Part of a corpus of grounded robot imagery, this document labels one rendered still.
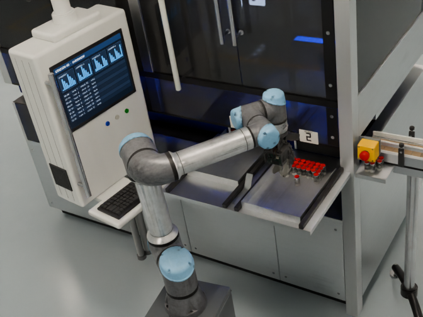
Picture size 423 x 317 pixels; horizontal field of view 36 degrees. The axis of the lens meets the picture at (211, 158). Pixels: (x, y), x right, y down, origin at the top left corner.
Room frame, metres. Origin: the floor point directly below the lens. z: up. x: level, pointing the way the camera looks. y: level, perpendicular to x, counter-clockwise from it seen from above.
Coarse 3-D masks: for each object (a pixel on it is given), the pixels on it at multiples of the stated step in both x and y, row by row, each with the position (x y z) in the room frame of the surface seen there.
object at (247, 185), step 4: (248, 176) 2.20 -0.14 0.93; (252, 176) 2.20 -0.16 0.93; (248, 180) 2.20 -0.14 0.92; (244, 184) 2.19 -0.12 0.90; (248, 184) 2.19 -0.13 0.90; (244, 188) 2.19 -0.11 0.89; (248, 188) 2.18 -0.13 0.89; (240, 192) 2.17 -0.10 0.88; (244, 192) 2.16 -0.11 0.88; (240, 196) 2.14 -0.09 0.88; (236, 200) 2.12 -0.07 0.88
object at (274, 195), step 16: (272, 176) 2.24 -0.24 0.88; (256, 192) 2.15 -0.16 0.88; (272, 192) 2.13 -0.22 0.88; (288, 192) 2.11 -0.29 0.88; (304, 192) 2.09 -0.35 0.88; (320, 192) 2.05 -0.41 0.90; (256, 208) 2.02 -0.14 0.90; (272, 208) 2.03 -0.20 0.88; (288, 208) 2.01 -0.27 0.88; (304, 208) 1.99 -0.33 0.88
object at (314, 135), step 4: (300, 132) 2.30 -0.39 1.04; (304, 132) 2.29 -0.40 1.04; (308, 132) 2.28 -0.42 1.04; (312, 132) 2.27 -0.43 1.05; (316, 132) 2.26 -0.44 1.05; (300, 136) 2.30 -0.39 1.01; (304, 136) 2.29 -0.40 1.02; (312, 136) 2.27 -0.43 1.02; (316, 136) 2.26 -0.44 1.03; (300, 140) 2.31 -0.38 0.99; (304, 140) 2.29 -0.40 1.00; (312, 140) 2.27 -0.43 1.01; (316, 140) 2.26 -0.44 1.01
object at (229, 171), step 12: (240, 156) 2.43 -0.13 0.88; (252, 156) 2.41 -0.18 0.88; (204, 168) 2.39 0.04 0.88; (216, 168) 2.37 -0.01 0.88; (228, 168) 2.35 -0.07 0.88; (240, 168) 2.34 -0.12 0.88; (252, 168) 2.30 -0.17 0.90; (216, 180) 2.27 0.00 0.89; (228, 180) 2.23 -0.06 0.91; (240, 180) 2.22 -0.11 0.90
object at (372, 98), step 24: (0, 48) 3.37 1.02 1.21; (144, 48) 2.76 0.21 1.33; (408, 48) 2.71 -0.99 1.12; (144, 72) 2.78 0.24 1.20; (384, 72) 2.46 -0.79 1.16; (408, 72) 2.72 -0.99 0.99; (288, 96) 2.33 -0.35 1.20; (360, 96) 2.24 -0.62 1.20; (384, 96) 2.46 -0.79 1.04; (360, 120) 2.23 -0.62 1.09
